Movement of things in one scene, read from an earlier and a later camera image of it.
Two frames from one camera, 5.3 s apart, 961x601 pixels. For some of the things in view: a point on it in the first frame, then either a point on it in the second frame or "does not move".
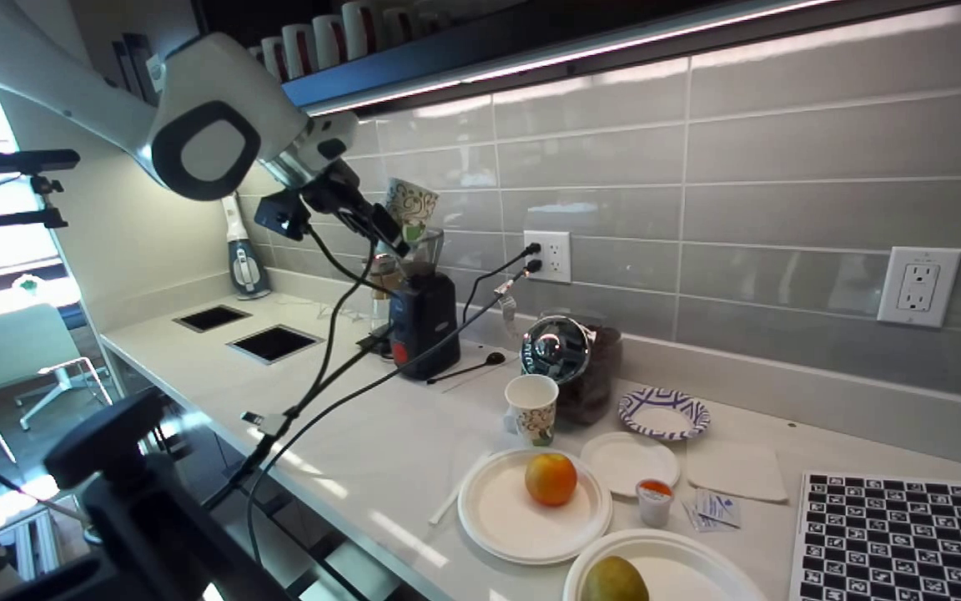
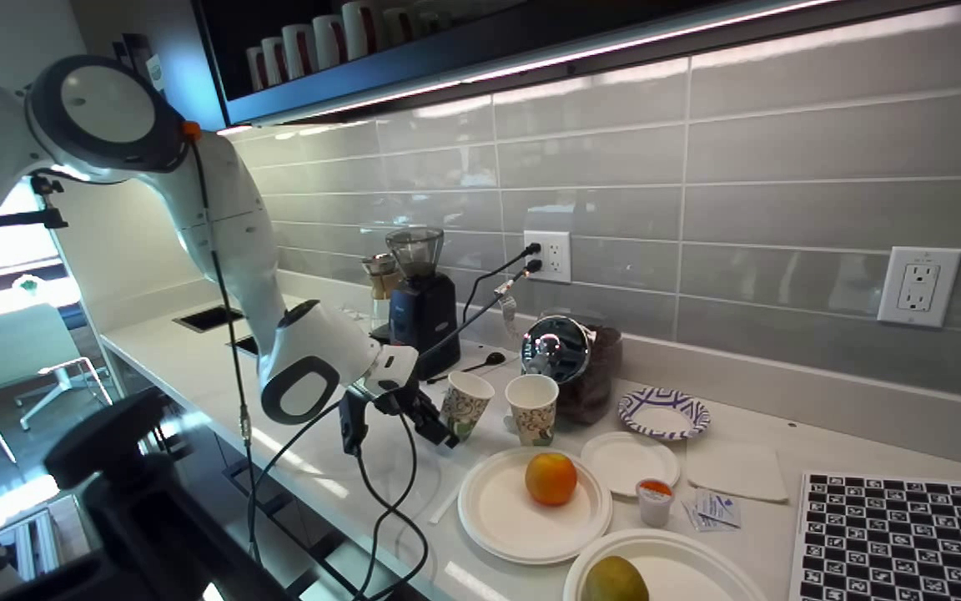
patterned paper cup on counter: x=537 y=405 does not move
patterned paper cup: x=411 y=201 → x=463 y=398
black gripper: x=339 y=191 → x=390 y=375
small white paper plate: x=623 y=462 does not move
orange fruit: x=552 y=479 does not move
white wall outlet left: x=552 y=255 does not move
